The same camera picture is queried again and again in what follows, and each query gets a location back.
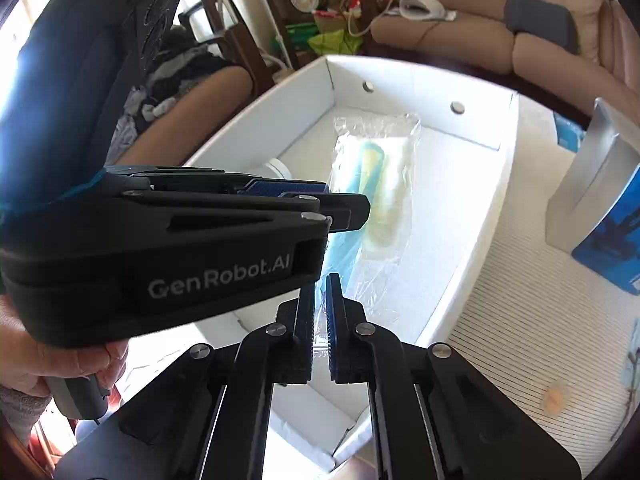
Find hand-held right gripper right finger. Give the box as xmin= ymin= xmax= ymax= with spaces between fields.
xmin=326 ymin=274 xmax=583 ymax=480

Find white cardboard box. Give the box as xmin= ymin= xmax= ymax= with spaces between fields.
xmin=182 ymin=55 xmax=521 ymax=473

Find dark grey cushion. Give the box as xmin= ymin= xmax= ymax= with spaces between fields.
xmin=504 ymin=0 xmax=581 ymax=53

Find pile of dark clothes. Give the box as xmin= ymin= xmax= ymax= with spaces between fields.
xmin=122 ymin=27 xmax=231 ymax=126

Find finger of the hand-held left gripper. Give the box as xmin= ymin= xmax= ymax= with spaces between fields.
xmin=0 ymin=193 xmax=372 ymax=267
xmin=107 ymin=167 xmax=329 ymax=197

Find person's left hand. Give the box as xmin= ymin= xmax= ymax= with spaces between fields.
xmin=0 ymin=294 xmax=129 ymax=401

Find blue silver printed box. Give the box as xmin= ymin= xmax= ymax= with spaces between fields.
xmin=545 ymin=97 xmax=640 ymax=297

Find thin-framed eyeglasses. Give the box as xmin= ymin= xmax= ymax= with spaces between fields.
xmin=620 ymin=317 xmax=640 ymax=411

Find yellow green bag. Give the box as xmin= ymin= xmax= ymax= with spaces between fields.
xmin=307 ymin=30 xmax=363 ymax=56

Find brown sofa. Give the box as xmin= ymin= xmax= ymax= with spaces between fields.
xmin=370 ymin=0 xmax=640 ymax=126

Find brown armchair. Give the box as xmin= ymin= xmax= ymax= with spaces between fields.
xmin=127 ymin=66 xmax=253 ymax=161

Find clear bag with toothbrush kit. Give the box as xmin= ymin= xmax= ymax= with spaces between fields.
xmin=312 ymin=112 xmax=422 ymax=361

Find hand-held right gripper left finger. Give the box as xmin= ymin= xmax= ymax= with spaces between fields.
xmin=52 ymin=280 xmax=317 ymax=480

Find white massager device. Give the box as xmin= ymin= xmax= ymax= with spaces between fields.
xmin=398 ymin=0 xmax=446 ymax=21

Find clear bottle with red label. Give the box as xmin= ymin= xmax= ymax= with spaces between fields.
xmin=255 ymin=159 xmax=293 ymax=181

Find clear packet of orange earplugs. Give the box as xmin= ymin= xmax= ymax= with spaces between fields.
xmin=542 ymin=382 xmax=571 ymax=411

